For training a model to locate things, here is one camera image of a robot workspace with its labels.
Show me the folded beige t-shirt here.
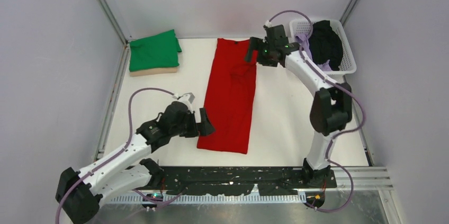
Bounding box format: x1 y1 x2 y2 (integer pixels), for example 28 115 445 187
129 67 178 77

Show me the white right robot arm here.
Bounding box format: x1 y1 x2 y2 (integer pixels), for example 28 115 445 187
245 25 352 187

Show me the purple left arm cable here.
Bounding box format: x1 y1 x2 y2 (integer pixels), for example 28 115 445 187
55 87 185 224

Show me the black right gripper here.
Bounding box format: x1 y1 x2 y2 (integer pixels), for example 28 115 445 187
243 37 277 68

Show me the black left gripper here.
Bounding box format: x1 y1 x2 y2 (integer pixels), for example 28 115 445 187
171 107 215 138

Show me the red t-shirt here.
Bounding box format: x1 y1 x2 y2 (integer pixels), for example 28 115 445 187
197 38 257 154

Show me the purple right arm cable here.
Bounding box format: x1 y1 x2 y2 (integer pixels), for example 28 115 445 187
268 10 366 213

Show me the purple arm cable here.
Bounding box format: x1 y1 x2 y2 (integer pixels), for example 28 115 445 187
268 10 366 213
55 87 185 224

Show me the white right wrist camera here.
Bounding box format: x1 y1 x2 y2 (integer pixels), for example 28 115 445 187
264 20 273 28

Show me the black t-shirt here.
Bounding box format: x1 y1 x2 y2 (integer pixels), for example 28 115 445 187
309 20 344 71

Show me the white plastic laundry basket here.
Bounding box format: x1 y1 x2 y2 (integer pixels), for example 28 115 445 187
289 19 357 76

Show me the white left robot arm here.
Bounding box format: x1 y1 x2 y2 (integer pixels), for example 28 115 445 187
55 101 215 223

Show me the lilac t-shirt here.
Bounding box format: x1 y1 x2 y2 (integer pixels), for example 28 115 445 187
294 33 332 71

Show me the folded green t-shirt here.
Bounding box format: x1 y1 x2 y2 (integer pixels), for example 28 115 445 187
129 29 182 72

